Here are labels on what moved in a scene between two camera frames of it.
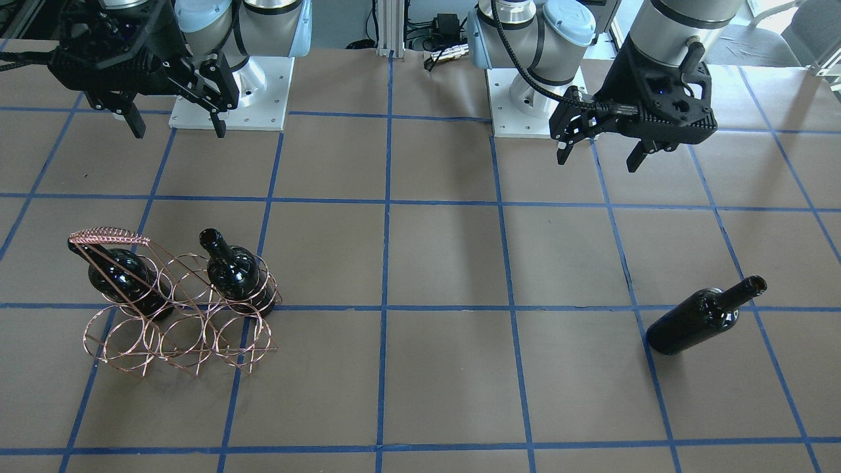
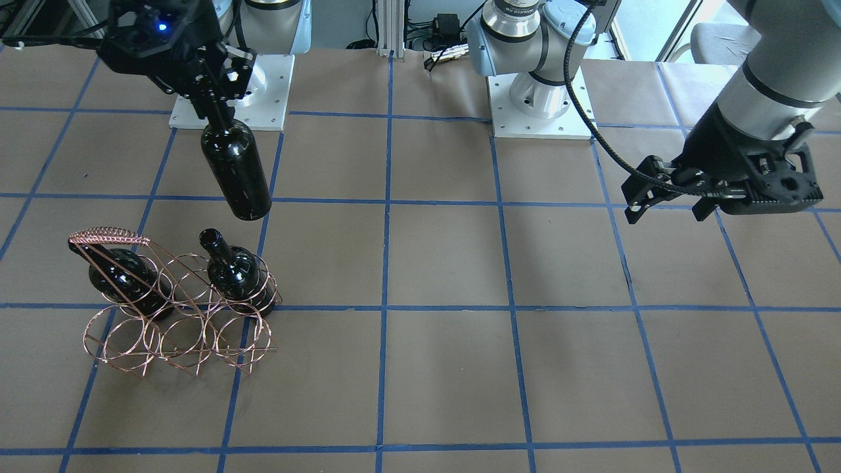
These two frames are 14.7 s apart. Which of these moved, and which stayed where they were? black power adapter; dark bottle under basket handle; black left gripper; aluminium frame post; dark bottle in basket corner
Moved: black left gripper
Stayed: aluminium frame post; dark bottle under basket handle; dark bottle in basket corner; black power adapter
